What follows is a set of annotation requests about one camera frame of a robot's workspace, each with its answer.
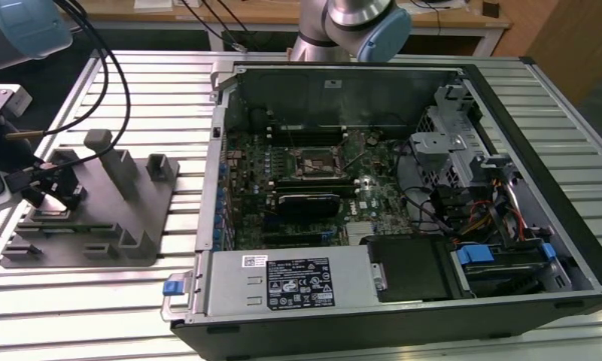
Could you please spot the silver power supply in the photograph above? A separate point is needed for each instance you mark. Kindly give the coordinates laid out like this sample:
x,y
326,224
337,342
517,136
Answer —
x,y
231,289

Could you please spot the hard disk blue carrier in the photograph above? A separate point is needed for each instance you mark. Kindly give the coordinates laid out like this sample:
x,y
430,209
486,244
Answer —
x,y
474,255

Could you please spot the grey parts rack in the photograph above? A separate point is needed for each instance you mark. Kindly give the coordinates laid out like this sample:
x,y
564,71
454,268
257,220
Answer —
x,y
106,225

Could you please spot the small dark box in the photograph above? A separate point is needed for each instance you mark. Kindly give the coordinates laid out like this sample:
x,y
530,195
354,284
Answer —
x,y
490,9

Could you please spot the white box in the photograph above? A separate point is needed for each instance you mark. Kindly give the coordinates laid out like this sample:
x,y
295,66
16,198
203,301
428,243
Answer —
x,y
188,2
152,3

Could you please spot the metal drive cage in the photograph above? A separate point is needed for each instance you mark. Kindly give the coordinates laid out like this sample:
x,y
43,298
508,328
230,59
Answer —
x,y
440,144

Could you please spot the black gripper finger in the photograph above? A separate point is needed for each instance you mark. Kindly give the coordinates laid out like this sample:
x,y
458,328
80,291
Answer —
x,y
32,193
74,192

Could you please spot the black graphics card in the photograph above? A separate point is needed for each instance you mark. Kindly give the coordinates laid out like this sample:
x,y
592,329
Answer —
x,y
306,205

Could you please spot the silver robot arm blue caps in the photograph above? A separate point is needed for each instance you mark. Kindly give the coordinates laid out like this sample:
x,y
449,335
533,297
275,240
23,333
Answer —
x,y
15,34

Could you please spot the black PC case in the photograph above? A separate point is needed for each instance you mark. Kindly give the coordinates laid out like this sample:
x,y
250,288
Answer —
x,y
331,338

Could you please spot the white case wall label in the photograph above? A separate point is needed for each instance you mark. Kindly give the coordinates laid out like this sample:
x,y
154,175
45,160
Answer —
x,y
334,83

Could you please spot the green RAM stick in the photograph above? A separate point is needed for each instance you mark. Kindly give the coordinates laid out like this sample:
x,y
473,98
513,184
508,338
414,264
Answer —
x,y
66,227

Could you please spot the white barcode label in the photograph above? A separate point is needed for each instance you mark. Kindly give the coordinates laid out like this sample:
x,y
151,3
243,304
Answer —
x,y
253,261

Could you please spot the silver CPU green edge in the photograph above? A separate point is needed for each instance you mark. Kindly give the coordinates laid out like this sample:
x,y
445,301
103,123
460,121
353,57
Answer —
x,y
53,203

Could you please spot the black expansion slot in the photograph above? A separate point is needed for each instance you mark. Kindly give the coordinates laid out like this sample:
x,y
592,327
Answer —
x,y
291,238

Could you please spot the silver chipset heatsink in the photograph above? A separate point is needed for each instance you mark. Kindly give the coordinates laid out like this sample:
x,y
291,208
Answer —
x,y
359,233

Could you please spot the green motherboard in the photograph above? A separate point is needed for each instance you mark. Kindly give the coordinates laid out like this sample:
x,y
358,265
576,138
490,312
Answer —
x,y
381,195

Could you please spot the black rating label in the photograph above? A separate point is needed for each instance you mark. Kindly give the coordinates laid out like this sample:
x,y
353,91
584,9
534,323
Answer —
x,y
301,284

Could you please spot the grey bracketed wrist camera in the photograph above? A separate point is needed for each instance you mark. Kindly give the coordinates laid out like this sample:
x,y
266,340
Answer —
x,y
9,99

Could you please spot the black RAM slot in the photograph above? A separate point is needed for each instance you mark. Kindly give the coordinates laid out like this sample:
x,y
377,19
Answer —
x,y
306,133
317,193
306,128
306,142
317,189
306,137
317,181
317,185

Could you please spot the coin cell battery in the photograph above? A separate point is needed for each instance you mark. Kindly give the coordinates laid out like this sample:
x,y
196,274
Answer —
x,y
373,138

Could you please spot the blue power supply latch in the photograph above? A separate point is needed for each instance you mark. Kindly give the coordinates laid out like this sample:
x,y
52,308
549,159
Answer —
x,y
174,287

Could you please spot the CPU socket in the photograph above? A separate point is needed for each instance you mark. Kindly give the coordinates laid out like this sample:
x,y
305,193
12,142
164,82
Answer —
x,y
315,165

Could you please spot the wooden cabinet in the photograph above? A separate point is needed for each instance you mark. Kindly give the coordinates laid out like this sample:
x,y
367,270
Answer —
x,y
572,37

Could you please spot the wooden desk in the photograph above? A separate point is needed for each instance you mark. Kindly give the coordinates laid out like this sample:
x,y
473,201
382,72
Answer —
x,y
146,16

